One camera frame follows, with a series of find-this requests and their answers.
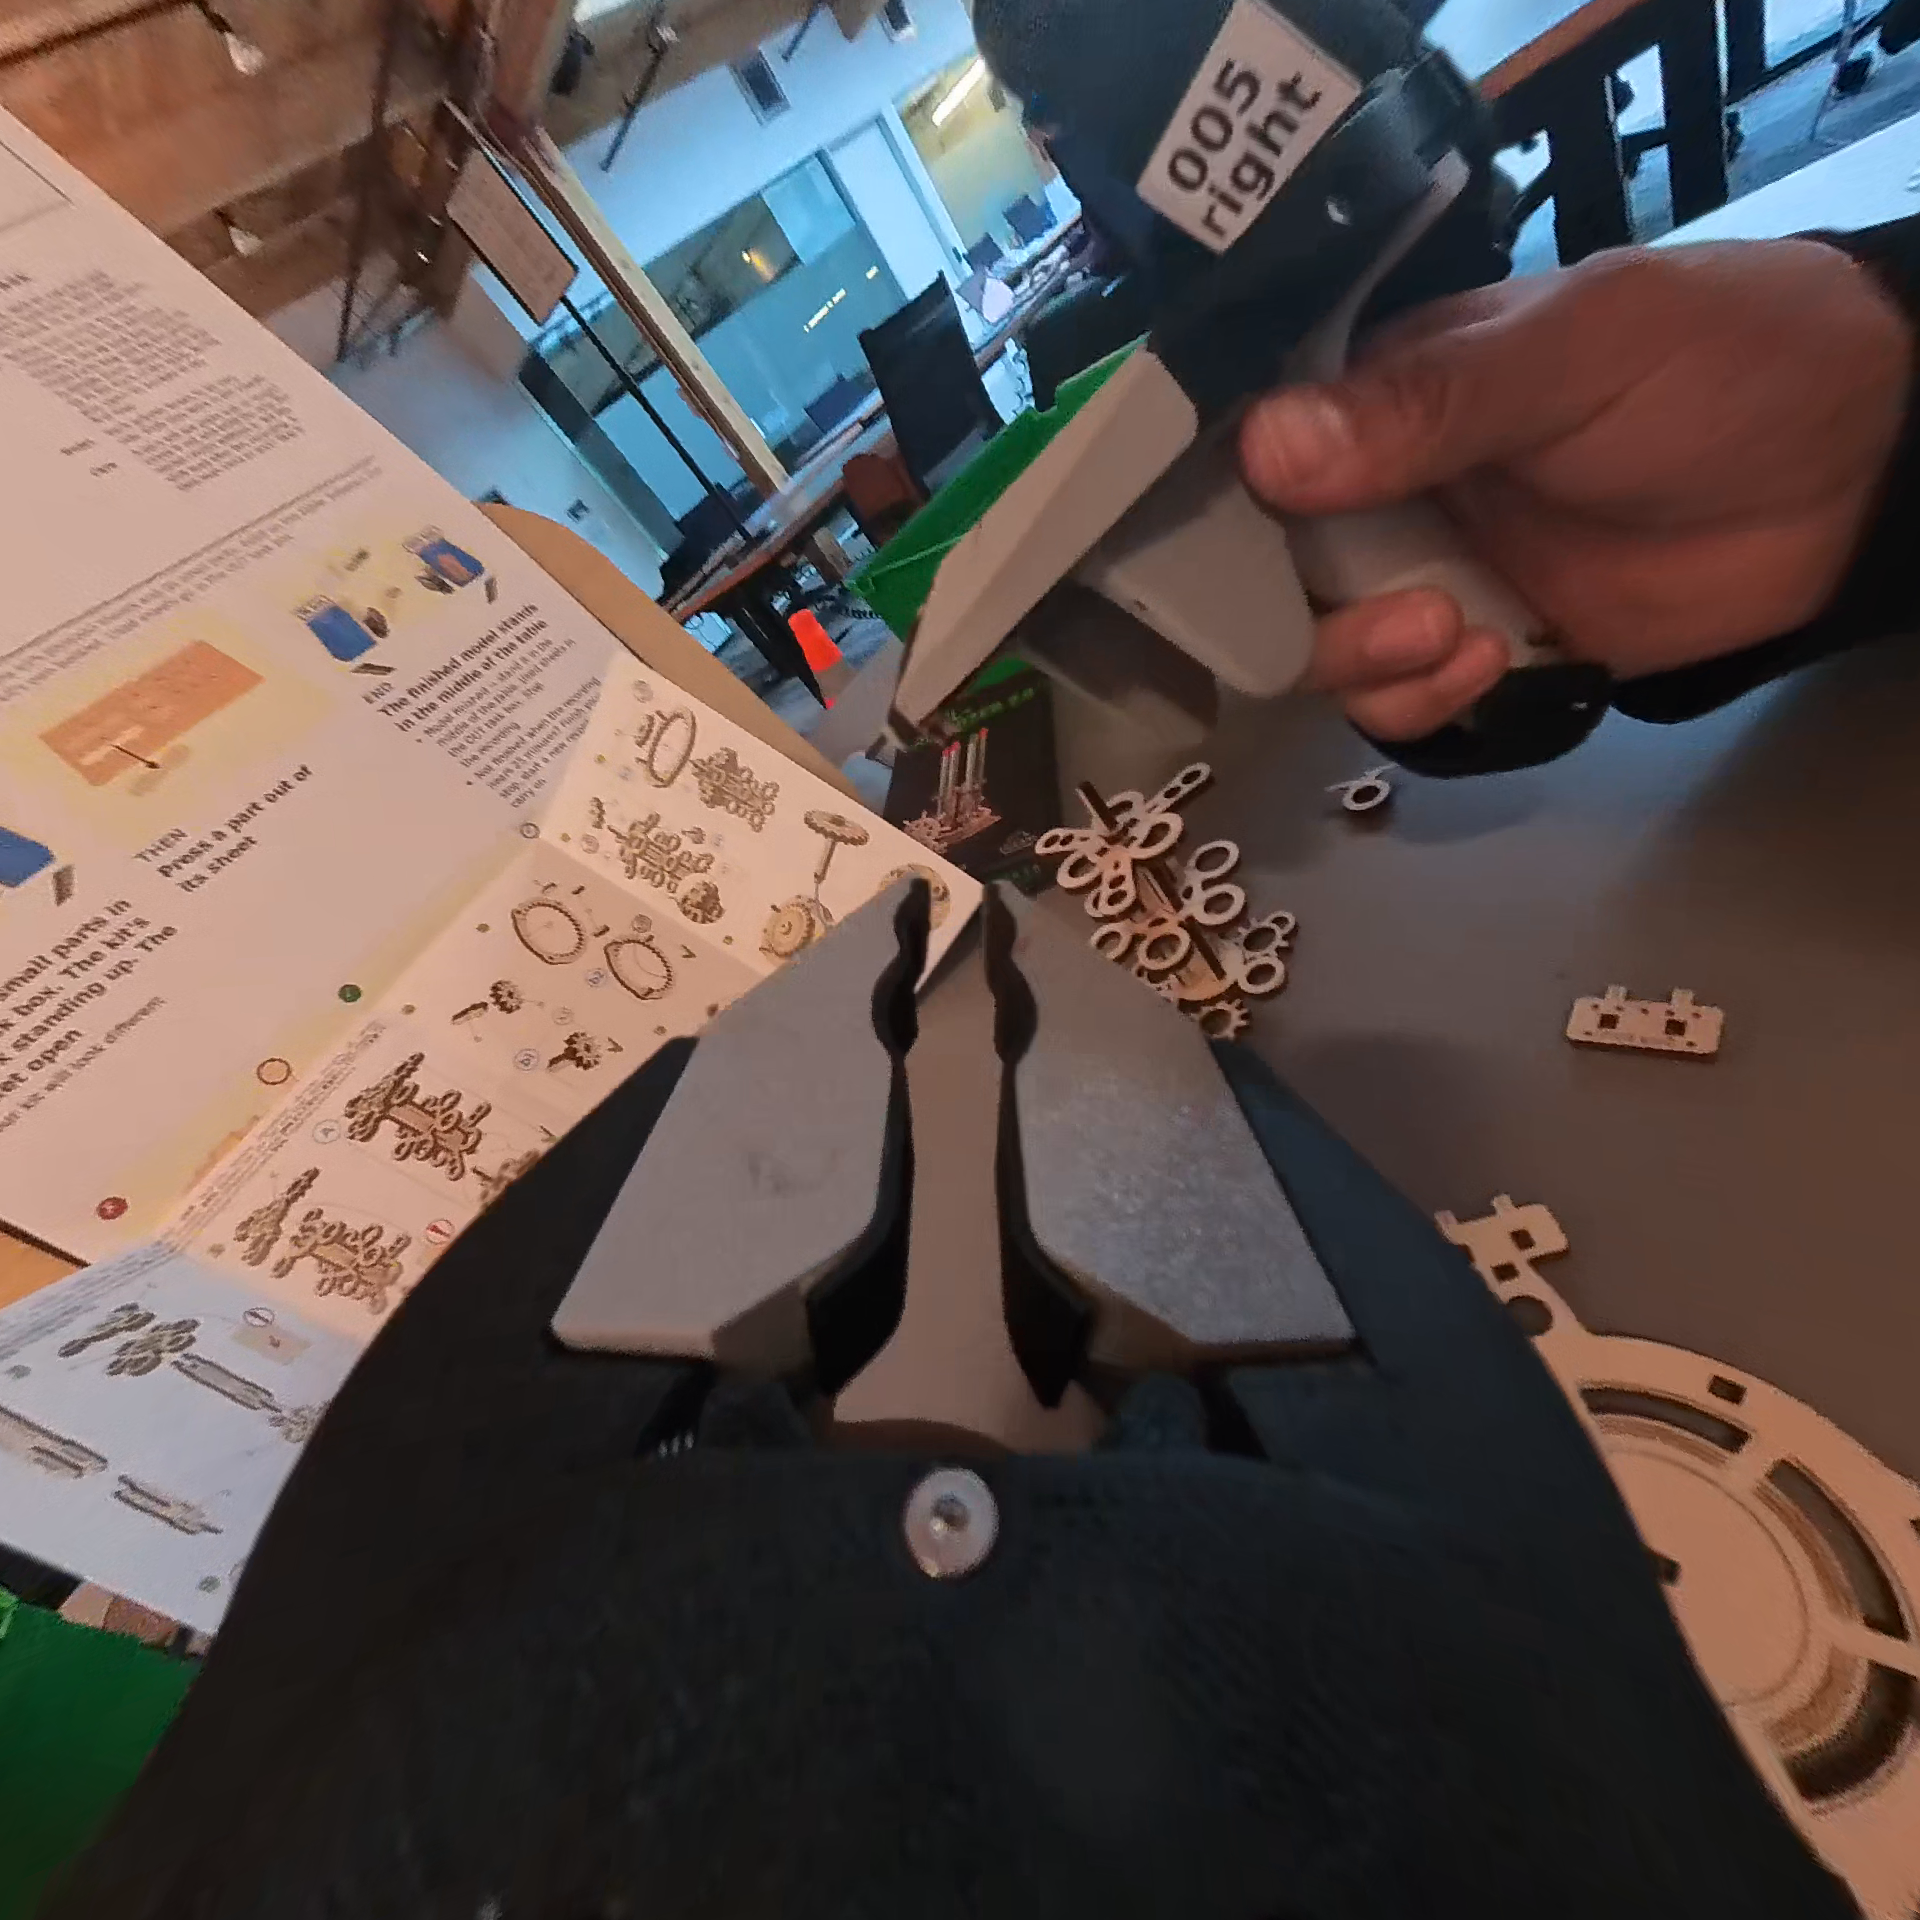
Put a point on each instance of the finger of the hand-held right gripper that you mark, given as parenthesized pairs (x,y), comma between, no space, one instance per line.
(1049,523)
(1231,599)

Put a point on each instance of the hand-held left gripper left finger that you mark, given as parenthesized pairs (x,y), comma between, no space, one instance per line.
(735,1154)

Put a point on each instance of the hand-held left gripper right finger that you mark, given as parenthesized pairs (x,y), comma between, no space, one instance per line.
(1156,1171)

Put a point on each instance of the round wooden disc part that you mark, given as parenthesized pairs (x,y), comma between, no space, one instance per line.
(1741,1545)

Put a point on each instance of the black model kit box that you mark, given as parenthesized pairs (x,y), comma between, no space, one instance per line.
(974,797)

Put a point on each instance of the wooden model assembly with rings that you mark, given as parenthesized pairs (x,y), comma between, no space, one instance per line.
(1156,886)

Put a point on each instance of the person's right hand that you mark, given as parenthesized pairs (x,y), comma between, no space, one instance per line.
(1650,450)

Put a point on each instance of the black office chair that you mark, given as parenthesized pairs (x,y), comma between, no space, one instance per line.
(922,359)

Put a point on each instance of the orange traffic cone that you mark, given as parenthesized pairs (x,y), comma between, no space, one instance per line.
(812,646)

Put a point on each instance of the long wooden table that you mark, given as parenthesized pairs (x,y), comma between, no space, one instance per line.
(781,523)

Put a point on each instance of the folded diagram instruction booklet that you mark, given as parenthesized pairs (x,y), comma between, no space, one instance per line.
(646,901)

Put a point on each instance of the small rectangular wooden piece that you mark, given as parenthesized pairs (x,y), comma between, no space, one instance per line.
(1641,1024)

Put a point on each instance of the dark wooden desk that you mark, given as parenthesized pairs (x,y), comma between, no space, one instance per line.
(1694,105)

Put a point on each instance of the hanging sign board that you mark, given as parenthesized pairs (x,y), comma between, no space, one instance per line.
(511,241)

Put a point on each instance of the printed text instruction sheet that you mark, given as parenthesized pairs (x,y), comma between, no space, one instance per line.
(182,523)

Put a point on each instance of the wooden post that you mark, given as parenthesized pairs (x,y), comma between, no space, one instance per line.
(676,345)

